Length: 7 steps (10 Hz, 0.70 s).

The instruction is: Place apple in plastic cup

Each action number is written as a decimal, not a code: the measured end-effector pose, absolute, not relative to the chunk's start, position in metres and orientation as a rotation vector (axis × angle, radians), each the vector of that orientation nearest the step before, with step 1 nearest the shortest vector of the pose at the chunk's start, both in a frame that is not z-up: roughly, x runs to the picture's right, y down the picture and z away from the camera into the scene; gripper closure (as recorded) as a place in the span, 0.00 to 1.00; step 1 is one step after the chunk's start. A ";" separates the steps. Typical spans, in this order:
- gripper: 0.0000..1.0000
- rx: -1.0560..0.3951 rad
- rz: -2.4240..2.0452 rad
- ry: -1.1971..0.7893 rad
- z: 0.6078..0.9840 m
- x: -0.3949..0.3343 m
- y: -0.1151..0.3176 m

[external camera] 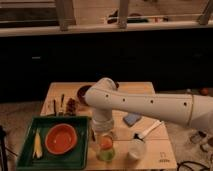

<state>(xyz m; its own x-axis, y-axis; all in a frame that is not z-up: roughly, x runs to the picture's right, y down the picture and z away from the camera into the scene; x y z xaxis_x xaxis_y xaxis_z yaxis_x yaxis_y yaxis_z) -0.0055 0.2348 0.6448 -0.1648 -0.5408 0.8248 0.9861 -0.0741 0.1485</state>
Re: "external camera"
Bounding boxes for wooden railing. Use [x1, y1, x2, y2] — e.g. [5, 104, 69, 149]
[0, 0, 213, 37]

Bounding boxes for brown pine cone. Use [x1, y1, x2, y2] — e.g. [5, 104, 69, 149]
[66, 98, 76, 115]

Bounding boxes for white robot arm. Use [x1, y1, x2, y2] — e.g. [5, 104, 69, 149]
[85, 78, 213, 134]

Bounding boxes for black fork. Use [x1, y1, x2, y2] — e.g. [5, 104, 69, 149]
[59, 94, 65, 115]

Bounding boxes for clear plastic cup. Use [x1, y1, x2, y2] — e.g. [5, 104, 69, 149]
[128, 139, 146, 160]

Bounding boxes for orange apple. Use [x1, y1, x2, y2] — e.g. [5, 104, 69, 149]
[100, 136, 113, 150]

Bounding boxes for green transparent gripper finger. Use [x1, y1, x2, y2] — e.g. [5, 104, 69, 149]
[97, 136, 115, 162]

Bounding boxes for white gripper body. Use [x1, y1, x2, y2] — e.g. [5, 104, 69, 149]
[91, 108, 114, 135]

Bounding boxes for yellow corn cob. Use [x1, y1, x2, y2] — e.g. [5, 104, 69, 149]
[33, 130, 43, 159]

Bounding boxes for dark red bowl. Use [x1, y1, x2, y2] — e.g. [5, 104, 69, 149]
[77, 85, 90, 106]

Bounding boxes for white handled brush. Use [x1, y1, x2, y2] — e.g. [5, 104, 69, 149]
[133, 120, 163, 140]

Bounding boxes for blue sponge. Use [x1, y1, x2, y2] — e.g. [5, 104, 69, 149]
[123, 113, 142, 127]

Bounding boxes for green plastic tray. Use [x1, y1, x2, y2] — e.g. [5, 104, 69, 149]
[16, 116, 89, 171]

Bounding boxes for orange bowl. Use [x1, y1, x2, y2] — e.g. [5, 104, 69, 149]
[45, 123, 78, 155]

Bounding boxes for black knife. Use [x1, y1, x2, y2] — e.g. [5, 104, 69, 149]
[53, 99, 57, 116]

